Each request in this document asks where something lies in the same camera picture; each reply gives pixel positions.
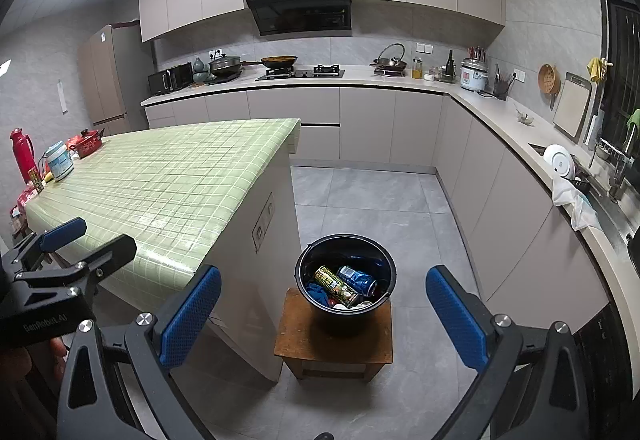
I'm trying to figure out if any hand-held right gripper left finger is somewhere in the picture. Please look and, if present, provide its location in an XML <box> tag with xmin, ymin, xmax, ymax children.
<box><xmin>56</xmin><ymin>264</ymin><xmax>223</xmax><ymax>440</ymax></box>

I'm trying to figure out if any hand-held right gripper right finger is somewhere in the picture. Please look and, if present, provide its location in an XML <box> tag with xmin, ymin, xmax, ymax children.
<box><xmin>425</xmin><ymin>264</ymin><xmax>593</xmax><ymax>440</ymax></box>

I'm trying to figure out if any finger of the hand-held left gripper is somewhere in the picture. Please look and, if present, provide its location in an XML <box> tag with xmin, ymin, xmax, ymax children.
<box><xmin>14</xmin><ymin>234</ymin><xmax>137</xmax><ymax>309</ymax></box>
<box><xmin>0</xmin><ymin>216</ymin><xmax>87</xmax><ymax>274</ymax></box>

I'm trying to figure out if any blue soda can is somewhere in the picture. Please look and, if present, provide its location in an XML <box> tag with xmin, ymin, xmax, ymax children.
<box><xmin>337</xmin><ymin>265</ymin><xmax>379</xmax><ymax>297</ymax></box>

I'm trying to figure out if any black bucket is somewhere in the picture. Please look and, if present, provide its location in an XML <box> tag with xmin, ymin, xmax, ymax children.
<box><xmin>294</xmin><ymin>233</ymin><xmax>398</xmax><ymax>336</ymax></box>

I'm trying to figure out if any blue cloth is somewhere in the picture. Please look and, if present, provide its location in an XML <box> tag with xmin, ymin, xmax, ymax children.
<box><xmin>306</xmin><ymin>282</ymin><xmax>333</xmax><ymax>306</ymax></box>

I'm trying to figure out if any gold drink can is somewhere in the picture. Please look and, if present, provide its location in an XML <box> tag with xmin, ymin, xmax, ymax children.
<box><xmin>313</xmin><ymin>265</ymin><xmax>360</xmax><ymax>308</ymax></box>

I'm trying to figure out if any person's left hand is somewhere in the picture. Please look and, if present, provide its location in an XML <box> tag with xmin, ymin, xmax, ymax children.
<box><xmin>0</xmin><ymin>338</ymin><xmax>69</xmax><ymax>396</ymax></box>

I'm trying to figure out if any red and white packet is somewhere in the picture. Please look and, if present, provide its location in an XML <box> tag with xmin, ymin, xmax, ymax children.
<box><xmin>17</xmin><ymin>187</ymin><xmax>43</xmax><ymax>216</ymax></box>

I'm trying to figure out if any beige table base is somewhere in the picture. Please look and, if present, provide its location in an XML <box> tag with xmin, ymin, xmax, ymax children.
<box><xmin>202</xmin><ymin>140</ymin><xmax>301</xmax><ymax>383</ymax></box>

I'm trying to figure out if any white and blue jar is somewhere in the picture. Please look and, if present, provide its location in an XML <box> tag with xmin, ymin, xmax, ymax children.
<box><xmin>42</xmin><ymin>140</ymin><xmax>75</xmax><ymax>182</ymax></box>

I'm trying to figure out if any red thermos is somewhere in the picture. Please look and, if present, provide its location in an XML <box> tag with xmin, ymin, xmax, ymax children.
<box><xmin>10</xmin><ymin>128</ymin><xmax>37</xmax><ymax>186</ymax></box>

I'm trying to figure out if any red cooking pot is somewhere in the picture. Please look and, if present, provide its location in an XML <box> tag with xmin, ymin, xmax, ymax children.
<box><xmin>67</xmin><ymin>128</ymin><xmax>105</xmax><ymax>158</ymax></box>

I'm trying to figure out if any green plaid tablecloth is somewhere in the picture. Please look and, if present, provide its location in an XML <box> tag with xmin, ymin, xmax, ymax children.
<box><xmin>22</xmin><ymin>117</ymin><xmax>302</xmax><ymax>316</ymax></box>

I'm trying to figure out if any wooden stool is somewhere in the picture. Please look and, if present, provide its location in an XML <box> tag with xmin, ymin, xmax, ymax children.
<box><xmin>274</xmin><ymin>287</ymin><xmax>394</xmax><ymax>382</ymax></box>

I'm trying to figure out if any brown refrigerator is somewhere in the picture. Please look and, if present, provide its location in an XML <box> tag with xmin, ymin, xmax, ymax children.
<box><xmin>77</xmin><ymin>24</ymin><xmax>151</xmax><ymax>137</ymax></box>

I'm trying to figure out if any black built-in appliance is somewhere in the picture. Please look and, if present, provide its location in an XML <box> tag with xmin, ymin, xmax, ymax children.
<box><xmin>570</xmin><ymin>300</ymin><xmax>640</xmax><ymax>440</ymax></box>

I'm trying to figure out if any white rag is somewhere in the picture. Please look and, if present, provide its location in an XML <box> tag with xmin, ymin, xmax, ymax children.
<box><xmin>552</xmin><ymin>177</ymin><xmax>598</xmax><ymax>231</ymax></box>

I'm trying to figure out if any black microwave oven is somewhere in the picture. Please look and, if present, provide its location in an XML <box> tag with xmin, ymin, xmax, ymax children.
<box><xmin>147</xmin><ymin>62</ymin><xmax>194</xmax><ymax>97</ymax></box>

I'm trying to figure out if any white plate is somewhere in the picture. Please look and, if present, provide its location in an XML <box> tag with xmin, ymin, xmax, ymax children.
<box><xmin>543</xmin><ymin>145</ymin><xmax>576</xmax><ymax>181</ymax></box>

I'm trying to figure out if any kitchen counter with base cabinets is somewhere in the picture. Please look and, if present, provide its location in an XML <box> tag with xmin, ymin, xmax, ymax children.
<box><xmin>141</xmin><ymin>64</ymin><xmax>640</xmax><ymax>371</ymax></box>

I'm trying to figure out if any black induction cooker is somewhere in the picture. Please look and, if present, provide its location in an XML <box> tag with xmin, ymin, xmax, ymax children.
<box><xmin>206</xmin><ymin>72</ymin><xmax>247</xmax><ymax>86</ymax></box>

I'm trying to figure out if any steel faucet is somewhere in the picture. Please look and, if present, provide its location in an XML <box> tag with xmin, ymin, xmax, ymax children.
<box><xmin>607</xmin><ymin>122</ymin><xmax>638</xmax><ymax>201</ymax></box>

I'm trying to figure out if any grey lidded pan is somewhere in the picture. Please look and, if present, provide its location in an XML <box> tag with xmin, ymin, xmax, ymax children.
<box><xmin>207</xmin><ymin>52</ymin><xmax>246</xmax><ymax>77</ymax></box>

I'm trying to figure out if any black utensil holder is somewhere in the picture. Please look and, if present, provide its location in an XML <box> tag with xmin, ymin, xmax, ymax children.
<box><xmin>492</xmin><ymin>65</ymin><xmax>516</xmax><ymax>102</ymax></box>

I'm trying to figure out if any white rice cooker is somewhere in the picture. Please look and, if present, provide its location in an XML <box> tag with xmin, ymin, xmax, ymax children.
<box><xmin>459</xmin><ymin>59</ymin><xmax>490</xmax><ymax>93</ymax></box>

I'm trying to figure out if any pale cutting board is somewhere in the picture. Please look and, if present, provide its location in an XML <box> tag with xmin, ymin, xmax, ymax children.
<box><xmin>552</xmin><ymin>71</ymin><xmax>594</xmax><ymax>138</ymax></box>

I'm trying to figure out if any bamboo strainer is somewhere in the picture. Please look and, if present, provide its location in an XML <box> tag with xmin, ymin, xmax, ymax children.
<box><xmin>537</xmin><ymin>64</ymin><xmax>561</xmax><ymax>110</ymax></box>

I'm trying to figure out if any black frying pan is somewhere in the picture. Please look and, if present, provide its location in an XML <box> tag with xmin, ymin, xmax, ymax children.
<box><xmin>242</xmin><ymin>55</ymin><xmax>299</xmax><ymax>69</ymax></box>

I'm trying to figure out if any black gas stove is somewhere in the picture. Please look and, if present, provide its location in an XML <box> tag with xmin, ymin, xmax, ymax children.
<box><xmin>255</xmin><ymin>64</ymin><xmax>346</xmax><ymax>81</ymax></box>

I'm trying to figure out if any black range hood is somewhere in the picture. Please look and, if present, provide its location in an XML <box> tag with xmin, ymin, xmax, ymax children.
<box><xmin>243</xmin><ymin>0</ymin><xmax>352</xmax><ymax>37</ymax></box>

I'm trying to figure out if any dark window with grille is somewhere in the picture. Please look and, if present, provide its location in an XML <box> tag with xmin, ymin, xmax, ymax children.
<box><xmin>592</xmin><ymin>0</ymin><xmax>640</xmax><ymax>121</ymax></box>

